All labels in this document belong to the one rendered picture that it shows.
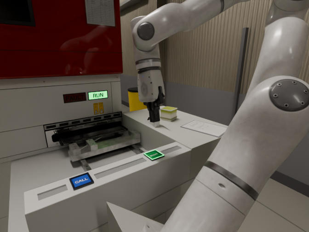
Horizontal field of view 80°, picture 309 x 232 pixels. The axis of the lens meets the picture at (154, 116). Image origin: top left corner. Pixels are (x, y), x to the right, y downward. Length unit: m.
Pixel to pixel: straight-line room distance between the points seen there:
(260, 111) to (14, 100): 1.01
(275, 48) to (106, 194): 0.60
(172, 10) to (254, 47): 1.95
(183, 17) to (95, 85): 0.70
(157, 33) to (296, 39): 0.34
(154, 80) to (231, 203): 0.39
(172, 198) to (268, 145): 0.50
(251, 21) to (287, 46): 1.99
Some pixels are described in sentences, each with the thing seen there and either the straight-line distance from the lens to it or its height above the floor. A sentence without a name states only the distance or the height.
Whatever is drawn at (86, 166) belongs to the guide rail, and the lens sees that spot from 0.89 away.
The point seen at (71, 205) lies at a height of 0.93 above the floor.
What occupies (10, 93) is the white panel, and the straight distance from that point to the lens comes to 1.09.
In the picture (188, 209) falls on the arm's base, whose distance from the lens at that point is 0.41.
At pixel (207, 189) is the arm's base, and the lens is 0.40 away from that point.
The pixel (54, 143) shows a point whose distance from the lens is 1.15.
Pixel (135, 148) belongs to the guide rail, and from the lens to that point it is 1.00.
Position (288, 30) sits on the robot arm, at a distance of 0.59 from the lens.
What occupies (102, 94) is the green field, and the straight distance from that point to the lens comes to 1.16.
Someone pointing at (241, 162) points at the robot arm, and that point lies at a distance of 0.40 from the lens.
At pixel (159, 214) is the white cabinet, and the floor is 0.73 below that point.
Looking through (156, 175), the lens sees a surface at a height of 0.91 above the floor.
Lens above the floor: 1.30
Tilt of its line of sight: 17 degrees down
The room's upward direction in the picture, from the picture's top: straight up
